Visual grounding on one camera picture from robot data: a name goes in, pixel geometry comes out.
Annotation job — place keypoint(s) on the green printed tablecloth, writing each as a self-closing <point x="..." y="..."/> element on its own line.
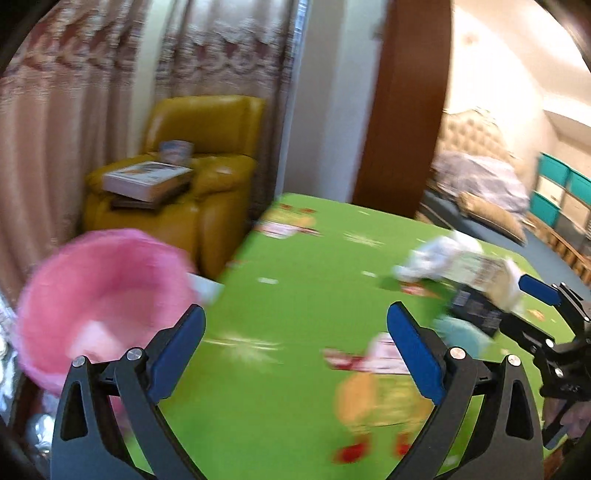
<point x="286" y="392"/>

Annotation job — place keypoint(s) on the dark book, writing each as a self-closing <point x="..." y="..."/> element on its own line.
<point x="138" y="203"/>

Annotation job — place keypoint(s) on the white paper sheet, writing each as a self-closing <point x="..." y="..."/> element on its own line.
<point x="205" y="288"/>

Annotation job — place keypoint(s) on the striped pillow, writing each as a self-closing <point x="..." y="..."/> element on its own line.
<point x="494" y="217"/>

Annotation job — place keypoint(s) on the beige dark snack wrapper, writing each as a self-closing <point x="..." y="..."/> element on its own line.
<point x="475" y="295"/>

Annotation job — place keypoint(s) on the narrow beige lace curtain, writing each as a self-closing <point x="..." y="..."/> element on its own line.
<point x="221" y="55"/>

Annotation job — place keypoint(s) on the beige tufted headboard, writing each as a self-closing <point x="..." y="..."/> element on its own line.
<point x="475" y="134"/>

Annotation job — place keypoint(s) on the brown wooden wardrobe panel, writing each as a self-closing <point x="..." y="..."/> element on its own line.
<point x="401" y="101"/>

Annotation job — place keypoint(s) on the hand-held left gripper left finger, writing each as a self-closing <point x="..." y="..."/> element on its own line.
<point x="178" y="355"/>

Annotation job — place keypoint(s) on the person's right hand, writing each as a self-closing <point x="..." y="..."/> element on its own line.
<point x="577" y="420"/>

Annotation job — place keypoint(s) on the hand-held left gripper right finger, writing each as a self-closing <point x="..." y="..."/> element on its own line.
<point x="413" y="355"/>

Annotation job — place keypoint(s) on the stack of storage boxes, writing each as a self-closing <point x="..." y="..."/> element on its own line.
<point x="558" y="184"/>

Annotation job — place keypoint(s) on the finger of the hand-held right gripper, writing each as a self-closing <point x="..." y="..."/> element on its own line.
<point x="540" y="290"/>
<point x="526" y="334"/>

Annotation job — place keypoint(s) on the yellow leather armchair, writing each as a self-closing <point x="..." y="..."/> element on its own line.
<point x="217" y="124"/>

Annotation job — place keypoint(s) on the book on armchair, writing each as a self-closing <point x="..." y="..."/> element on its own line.
<point x="143" y="180"/>

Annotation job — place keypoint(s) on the wide beige lace curtain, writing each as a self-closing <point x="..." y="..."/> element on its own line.
<point x="60" y="115"/>

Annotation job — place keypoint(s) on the small blue printed box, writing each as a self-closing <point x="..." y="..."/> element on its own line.
<point x="175" y="151"/>

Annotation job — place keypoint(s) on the white plastic bag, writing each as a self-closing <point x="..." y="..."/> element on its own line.
<point x="434" y="258"/>

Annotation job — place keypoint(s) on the teal patterned packet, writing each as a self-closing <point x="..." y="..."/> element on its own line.
<point x="461" y="334"/>

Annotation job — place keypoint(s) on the purple duvet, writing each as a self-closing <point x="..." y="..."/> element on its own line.
<point x="485" y="180"/>

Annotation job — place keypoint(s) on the pink plastic bin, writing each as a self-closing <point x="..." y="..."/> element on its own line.
<point x="106" y="286"/>

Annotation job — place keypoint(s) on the wooden bed rail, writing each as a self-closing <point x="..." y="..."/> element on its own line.
<point x="568" y="251"/>

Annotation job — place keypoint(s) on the bed with tufted headboard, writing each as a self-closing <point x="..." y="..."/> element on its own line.
<point x="540" y="251"/>

